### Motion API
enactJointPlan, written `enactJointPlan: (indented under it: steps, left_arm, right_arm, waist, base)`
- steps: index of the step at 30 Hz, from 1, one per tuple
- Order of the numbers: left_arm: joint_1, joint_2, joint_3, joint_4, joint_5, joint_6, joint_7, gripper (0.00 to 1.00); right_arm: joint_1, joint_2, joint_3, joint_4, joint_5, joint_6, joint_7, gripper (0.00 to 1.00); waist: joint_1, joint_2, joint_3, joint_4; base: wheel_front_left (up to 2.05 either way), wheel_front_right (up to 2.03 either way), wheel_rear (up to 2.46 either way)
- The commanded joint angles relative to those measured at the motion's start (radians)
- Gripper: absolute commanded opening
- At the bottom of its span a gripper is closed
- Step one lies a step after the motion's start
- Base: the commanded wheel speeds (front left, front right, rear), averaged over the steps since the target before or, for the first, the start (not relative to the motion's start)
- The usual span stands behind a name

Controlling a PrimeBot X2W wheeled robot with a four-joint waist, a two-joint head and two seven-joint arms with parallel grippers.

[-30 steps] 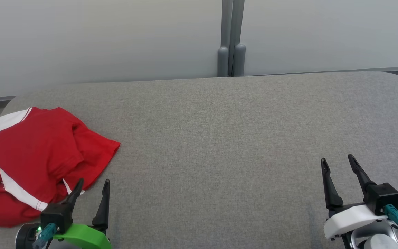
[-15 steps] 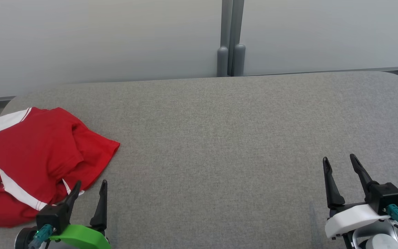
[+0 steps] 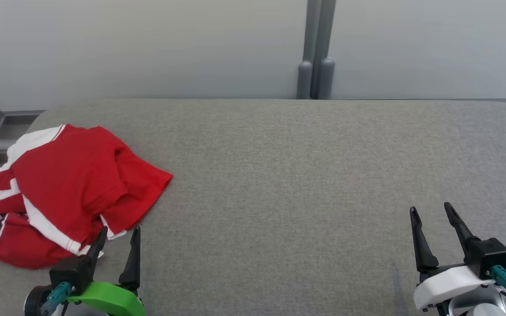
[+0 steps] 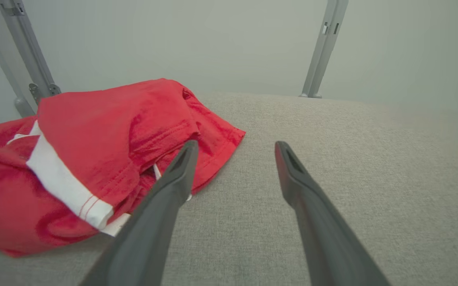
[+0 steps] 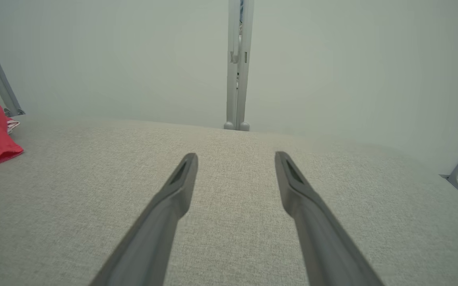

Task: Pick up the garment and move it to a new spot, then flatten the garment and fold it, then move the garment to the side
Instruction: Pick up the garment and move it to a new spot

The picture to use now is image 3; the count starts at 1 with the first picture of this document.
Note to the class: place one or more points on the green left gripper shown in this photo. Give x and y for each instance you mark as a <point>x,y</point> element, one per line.
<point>112,300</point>

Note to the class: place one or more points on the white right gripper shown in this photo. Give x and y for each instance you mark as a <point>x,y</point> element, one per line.
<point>446,283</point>

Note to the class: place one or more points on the red shorts white trim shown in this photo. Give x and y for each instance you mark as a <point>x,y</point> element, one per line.
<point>81,175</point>

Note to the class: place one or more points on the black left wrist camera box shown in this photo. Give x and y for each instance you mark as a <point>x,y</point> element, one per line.
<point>70,274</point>

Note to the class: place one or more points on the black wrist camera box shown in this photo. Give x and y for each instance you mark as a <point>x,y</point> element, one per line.
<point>70,274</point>
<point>490,256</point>

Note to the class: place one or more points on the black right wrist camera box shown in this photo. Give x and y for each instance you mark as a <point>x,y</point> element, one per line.
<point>490,256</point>

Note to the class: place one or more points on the grey partition post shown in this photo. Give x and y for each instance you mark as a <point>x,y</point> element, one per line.
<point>319,44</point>

